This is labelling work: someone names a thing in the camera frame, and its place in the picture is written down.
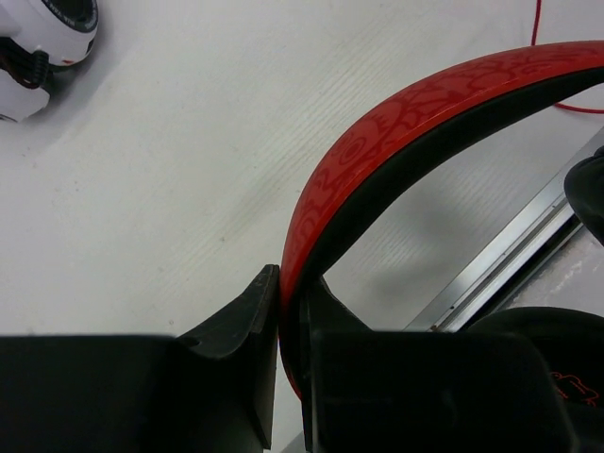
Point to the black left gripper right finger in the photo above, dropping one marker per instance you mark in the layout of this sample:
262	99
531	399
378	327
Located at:
391	391

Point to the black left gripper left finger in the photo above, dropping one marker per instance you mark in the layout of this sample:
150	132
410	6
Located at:
210	389

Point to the red black headphones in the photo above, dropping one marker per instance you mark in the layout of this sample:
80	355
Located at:
404	138

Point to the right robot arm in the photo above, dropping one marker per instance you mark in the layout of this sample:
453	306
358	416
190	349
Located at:
583	188

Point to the white black headphones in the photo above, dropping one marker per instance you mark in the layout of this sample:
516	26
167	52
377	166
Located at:
38	40

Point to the aluminium table edge rail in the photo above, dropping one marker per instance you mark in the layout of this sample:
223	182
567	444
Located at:
546	219

